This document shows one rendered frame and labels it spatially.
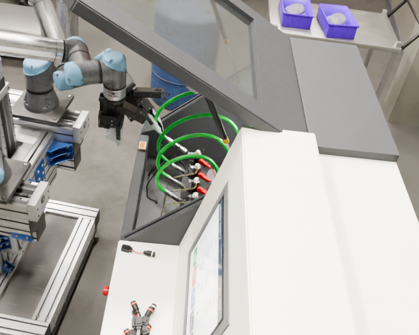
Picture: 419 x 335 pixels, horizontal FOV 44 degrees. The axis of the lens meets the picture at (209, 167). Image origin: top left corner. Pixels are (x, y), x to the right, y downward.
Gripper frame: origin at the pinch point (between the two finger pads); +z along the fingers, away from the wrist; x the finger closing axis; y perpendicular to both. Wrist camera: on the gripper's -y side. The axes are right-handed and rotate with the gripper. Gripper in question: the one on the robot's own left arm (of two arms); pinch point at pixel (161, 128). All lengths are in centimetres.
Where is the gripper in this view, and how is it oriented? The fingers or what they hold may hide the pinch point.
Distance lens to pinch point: 201.5
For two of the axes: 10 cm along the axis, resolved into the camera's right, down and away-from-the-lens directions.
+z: 5.4, 7.9, 2.7
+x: -2.1, 4.4, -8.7
